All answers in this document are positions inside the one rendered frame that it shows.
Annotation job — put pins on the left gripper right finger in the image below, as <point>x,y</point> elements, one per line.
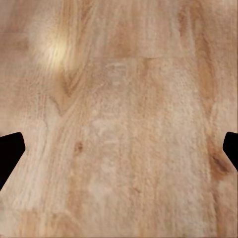
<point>230,147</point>

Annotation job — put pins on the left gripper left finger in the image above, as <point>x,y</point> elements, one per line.
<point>11,149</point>

